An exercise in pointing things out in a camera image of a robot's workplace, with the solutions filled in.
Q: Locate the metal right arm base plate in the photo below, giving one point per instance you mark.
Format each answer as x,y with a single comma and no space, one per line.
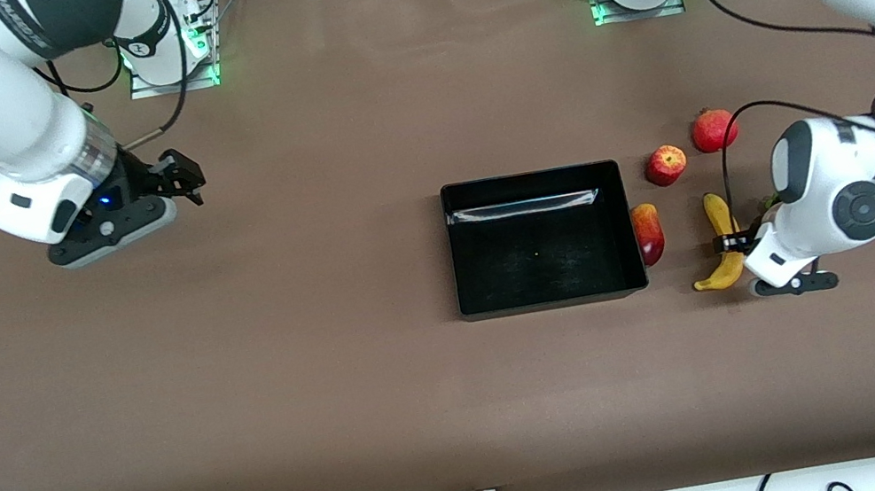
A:
207,61

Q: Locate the red yellow mango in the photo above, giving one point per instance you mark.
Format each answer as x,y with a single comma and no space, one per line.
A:
647,231

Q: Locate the yellow banana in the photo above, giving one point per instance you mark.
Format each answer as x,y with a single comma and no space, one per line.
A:
720,214

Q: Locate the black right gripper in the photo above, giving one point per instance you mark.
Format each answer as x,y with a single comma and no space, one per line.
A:
145,182

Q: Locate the red apple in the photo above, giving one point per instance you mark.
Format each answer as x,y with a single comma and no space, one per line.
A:
666,166

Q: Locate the black rectangular plastic tray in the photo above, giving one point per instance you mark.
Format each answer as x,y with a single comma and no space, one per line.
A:
543,254

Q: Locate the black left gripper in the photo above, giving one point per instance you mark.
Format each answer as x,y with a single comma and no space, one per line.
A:
733,240

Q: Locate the red pomegranate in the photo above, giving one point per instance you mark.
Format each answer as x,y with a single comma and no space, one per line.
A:
713,131

